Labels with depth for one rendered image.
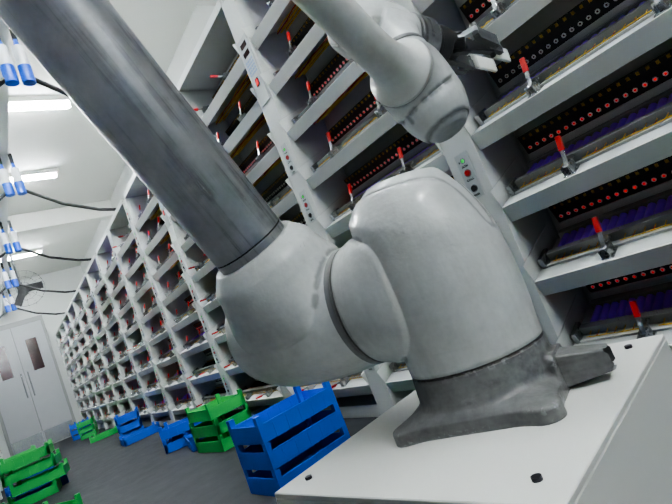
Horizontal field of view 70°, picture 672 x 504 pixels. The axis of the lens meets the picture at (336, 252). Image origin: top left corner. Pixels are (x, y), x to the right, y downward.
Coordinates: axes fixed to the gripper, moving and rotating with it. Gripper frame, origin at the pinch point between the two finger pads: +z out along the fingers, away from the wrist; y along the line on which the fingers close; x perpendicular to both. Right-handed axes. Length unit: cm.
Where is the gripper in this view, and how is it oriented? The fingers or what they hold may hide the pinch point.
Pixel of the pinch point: (491, 58)
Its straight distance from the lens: 114.2
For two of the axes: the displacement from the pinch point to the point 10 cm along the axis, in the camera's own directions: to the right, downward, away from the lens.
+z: 8.0, -1.0, 5.9
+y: 5.4, -3.0, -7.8
